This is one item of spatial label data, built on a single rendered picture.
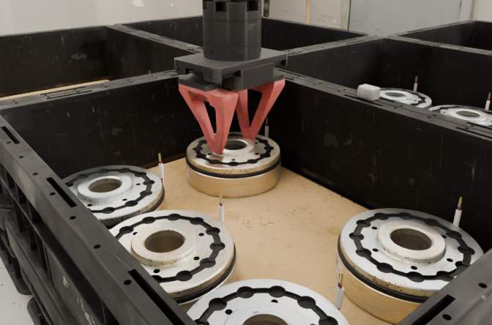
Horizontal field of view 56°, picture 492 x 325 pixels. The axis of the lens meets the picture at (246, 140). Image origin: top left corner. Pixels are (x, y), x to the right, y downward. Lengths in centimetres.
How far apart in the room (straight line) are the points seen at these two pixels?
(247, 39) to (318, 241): 19
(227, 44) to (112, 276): 27
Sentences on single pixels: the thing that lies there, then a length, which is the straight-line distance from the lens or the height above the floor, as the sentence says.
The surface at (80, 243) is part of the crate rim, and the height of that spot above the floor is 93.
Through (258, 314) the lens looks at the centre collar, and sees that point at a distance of 29.
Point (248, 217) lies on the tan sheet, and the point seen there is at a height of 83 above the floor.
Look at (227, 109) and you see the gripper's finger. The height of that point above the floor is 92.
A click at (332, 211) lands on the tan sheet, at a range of 45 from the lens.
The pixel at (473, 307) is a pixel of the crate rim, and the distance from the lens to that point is 22.
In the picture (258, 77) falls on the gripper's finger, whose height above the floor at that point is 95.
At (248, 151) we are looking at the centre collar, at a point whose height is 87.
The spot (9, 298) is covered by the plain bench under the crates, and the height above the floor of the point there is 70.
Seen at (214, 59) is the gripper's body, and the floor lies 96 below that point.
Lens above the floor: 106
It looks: 23 degrees down
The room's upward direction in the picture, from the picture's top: straight up
